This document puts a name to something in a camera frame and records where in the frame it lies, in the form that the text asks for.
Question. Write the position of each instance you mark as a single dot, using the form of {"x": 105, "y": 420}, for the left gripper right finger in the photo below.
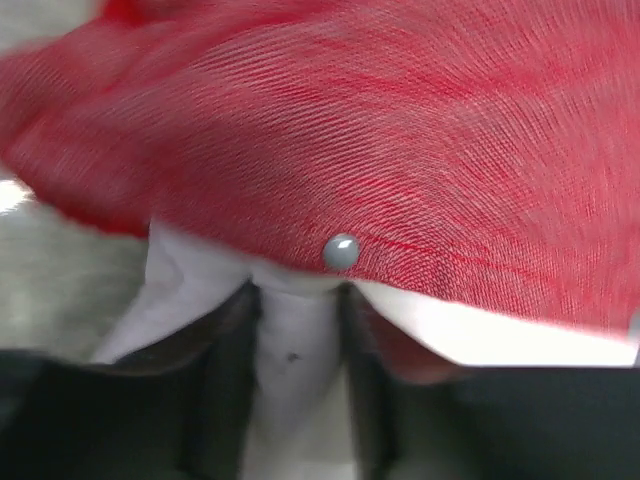
{"x": 418, "y": 416}

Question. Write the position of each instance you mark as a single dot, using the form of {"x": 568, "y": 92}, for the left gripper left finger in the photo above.
{"x": 177, "y": 409}

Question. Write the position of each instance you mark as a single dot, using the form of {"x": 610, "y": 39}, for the white pillow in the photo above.
{"x": 298, "y": 342}

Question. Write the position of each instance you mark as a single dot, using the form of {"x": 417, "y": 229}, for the red pillowcase with grey print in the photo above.
{"x": 470, "y": 167}

